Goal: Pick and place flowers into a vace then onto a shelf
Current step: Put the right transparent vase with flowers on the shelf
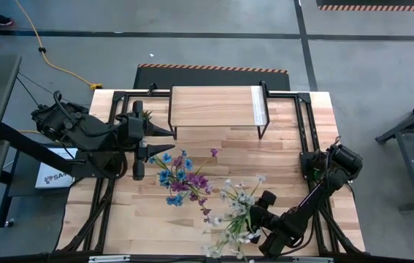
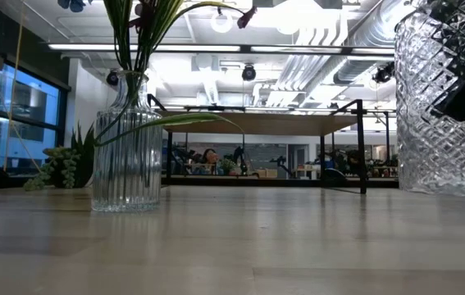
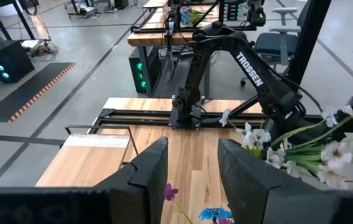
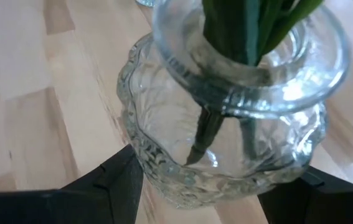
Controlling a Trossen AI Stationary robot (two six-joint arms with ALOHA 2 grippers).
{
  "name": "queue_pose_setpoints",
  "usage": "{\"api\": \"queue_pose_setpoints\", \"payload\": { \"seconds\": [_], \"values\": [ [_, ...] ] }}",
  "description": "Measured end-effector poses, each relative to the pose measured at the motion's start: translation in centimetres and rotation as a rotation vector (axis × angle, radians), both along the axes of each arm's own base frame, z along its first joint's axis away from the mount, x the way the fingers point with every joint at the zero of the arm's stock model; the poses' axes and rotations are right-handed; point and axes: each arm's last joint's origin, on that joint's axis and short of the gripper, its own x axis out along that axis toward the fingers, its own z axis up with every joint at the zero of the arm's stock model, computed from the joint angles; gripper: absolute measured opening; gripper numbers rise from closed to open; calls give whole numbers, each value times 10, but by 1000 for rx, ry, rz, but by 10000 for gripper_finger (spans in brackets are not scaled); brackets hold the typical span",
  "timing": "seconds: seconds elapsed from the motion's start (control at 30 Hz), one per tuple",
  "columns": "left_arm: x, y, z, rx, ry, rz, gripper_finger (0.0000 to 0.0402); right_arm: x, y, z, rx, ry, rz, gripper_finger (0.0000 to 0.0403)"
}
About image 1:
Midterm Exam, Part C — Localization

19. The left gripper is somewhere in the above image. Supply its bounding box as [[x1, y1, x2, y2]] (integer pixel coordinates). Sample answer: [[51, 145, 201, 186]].
[[117, 100, 177, 182]]

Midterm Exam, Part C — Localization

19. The white printed box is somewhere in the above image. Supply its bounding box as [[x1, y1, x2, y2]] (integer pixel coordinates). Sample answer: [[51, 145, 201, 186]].
[[34, 146, 80, 190]]

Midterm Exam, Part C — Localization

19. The grey metal table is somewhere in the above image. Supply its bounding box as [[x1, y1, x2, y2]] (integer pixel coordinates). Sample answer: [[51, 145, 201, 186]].
[[374, 91, 414, 213]]

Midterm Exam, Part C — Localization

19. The purple flower bunch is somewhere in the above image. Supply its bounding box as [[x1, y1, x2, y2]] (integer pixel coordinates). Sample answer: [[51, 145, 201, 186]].
[[169, 148, 219, 217]]

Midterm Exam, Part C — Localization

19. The black diagonal desk beam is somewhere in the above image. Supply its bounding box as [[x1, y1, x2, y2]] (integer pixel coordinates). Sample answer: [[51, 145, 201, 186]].
[[0, 122, 82, 176]]

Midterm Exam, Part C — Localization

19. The black metal table frame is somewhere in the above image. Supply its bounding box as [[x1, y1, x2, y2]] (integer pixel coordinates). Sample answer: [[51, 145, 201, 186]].
[[55, 82, 367, 263]]

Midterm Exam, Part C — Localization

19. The silver frame bracket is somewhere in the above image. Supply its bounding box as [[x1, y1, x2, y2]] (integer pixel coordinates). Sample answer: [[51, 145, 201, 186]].
[[88, 254, 131, 263], [293, 255, 334, 263]]

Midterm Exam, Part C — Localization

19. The pinkish white flower bunch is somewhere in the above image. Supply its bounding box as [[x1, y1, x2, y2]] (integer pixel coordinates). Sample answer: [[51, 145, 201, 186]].
[[218, 174, 268, 220]]

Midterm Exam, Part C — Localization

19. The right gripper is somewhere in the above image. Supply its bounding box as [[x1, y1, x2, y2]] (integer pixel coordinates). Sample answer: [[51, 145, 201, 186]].
[[248, 189, 284, 245]]

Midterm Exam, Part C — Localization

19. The white veined flower bunch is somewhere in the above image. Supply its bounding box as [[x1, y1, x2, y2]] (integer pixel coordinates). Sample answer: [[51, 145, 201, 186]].
[[201, 211, 264, 261]]

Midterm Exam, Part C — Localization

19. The blue flower bunch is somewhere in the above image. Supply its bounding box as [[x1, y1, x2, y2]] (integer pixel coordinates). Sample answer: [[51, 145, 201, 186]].
[[147, 148, 195, 208]]

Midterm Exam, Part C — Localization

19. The black mat orange-striped edge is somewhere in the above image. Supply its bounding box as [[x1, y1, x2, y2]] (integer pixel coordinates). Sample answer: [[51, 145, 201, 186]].
[[315, 0, 414, 12], [133, 63, 291, 91]]

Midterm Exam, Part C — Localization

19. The black floor cable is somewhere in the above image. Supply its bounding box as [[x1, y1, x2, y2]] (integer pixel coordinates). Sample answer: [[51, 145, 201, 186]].
[[15, 76, 40, 107], [17, 72, 61, 98]]

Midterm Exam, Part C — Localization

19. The wooden shelf black frame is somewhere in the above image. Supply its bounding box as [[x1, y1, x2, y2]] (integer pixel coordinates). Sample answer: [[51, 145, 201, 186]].
[[167, 80, 271, 141]]

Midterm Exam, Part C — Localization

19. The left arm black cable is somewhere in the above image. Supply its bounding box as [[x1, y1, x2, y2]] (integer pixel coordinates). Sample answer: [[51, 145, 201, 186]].
[[53, 90, 127, 138]]

